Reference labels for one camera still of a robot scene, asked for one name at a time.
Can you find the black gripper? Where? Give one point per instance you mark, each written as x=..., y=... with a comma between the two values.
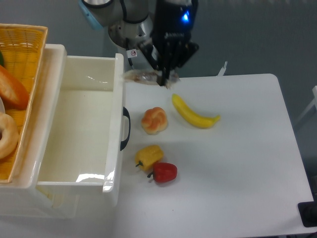
x=171, y=38

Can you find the toast slice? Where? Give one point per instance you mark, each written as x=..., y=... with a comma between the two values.
x=150, y=77

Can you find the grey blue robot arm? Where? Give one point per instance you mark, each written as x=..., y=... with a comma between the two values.
x=104, y=13

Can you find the orange white bread roll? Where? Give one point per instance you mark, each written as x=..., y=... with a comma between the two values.
x=154, y=121

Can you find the yellow banana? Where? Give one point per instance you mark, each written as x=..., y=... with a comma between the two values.
x=191, y=116

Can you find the yellow bell pepper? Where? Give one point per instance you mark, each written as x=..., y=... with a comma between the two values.
x=146, y=157

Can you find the red bell pepper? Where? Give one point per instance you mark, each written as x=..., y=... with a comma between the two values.
x=163, y=172

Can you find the white plastic drawer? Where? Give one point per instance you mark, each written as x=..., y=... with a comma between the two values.
x=87, y=136

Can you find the yellow wicker basket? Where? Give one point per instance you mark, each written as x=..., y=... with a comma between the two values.
x=22, y=47

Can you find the orange bread loaf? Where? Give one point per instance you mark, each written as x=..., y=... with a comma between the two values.
x=12, y=91

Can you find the green item in basket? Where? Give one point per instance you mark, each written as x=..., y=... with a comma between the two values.
x=1, y=59

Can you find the beige donut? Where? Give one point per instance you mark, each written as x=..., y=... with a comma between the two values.
x=9, y=135

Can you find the black device at table edge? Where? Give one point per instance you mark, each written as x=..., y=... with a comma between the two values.
x=308, y=213

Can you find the white drawer cabinet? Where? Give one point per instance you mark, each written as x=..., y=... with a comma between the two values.
x=23, y=196

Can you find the white table leg bracket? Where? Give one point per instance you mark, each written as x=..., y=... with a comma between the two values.
x=223, y=69

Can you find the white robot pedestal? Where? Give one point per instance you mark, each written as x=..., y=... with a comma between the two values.
x=125, y=36

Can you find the black drawer handle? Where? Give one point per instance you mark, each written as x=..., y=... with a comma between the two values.
x=126, y=131

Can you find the white frame at right edge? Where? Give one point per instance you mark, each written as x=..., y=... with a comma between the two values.
x=308, y=112

